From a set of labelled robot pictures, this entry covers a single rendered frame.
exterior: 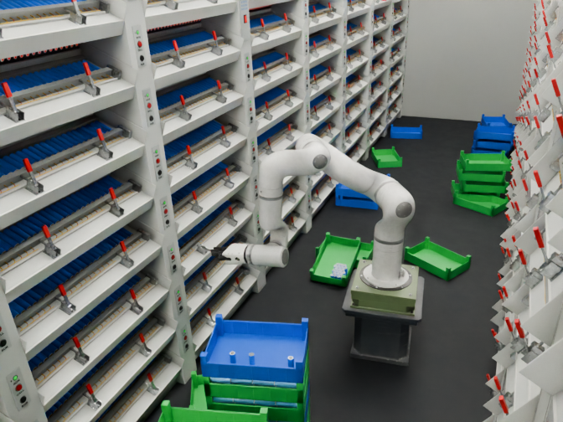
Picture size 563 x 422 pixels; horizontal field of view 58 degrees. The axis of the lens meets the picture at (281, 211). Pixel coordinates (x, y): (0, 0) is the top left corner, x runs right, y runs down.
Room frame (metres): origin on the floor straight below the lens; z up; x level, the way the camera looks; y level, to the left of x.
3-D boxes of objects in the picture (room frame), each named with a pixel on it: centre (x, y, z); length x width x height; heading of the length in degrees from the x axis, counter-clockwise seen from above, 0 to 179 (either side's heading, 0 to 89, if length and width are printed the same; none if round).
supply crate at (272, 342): (1.22, 0.09, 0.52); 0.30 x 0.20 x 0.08; 81
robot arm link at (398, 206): (1.78, -0.44, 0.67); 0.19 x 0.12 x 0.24; 9
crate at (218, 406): (1.22, 0.09, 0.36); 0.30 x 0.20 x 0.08; 81
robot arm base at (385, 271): (1.81, -0.43, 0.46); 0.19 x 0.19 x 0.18
